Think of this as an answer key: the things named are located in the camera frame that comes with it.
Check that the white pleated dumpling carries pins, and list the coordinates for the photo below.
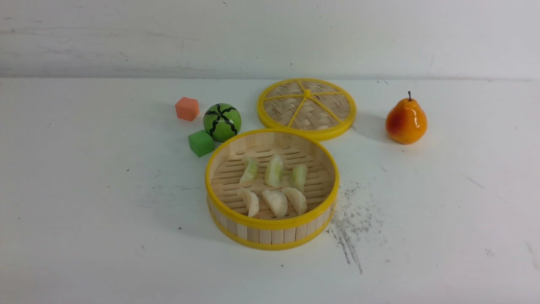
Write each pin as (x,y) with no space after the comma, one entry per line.
(276,202)

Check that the green foam cube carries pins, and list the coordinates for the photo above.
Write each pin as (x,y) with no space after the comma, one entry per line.
(201,143)

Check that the green toy watermelon ball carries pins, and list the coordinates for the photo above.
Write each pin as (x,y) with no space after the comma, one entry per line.
(222,121)

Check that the pale green dumpling middle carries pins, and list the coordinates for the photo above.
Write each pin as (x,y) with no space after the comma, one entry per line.
(274,172)

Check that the pale green dumpling left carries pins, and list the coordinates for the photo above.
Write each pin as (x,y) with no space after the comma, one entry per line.
(250,169)

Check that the pale green dumpling front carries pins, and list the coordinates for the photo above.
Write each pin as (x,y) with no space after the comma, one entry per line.
(298,176)

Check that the pale green dumpling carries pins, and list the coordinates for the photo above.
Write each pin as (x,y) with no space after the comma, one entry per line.
(274,172)
(250,169)
(298,176)

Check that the orange foam cube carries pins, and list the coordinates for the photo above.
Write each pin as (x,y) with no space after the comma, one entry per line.
(187,109)

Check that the orange toy pear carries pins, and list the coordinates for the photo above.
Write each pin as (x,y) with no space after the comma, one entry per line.
(406,123)

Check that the bamboo steamer tray yellow rims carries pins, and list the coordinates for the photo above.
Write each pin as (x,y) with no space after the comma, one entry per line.
(265,231)

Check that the woven bamboo steamer lid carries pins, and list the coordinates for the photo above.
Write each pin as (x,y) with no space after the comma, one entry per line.
(313,108)

